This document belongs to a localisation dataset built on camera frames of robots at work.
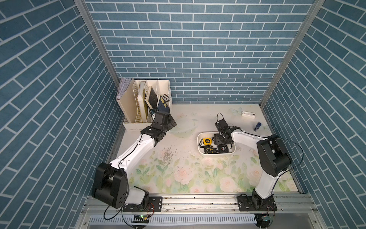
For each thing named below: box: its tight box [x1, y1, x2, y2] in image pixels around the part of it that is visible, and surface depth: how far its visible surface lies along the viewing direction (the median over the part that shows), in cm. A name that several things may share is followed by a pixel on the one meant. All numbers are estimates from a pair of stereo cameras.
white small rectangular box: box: [241, 110, 256, 119], surface depth 114 cm
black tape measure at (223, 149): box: [218, 144, 229, 154], surface depth 93 cm
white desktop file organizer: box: [122, 79, 173, 132], surface depth 101 cm
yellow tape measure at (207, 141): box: [202, 137, 213, 146], surface depth 98 cm
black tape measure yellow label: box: [199, 144, 214, 155], surface depth 93 cm
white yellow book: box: [137, 81, 148, 123], surface depth 96 cm
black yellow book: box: [144, 86, 158, 110], surface depth 101 cm
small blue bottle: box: [253, 122, 262, 132], surface depth 103 cm
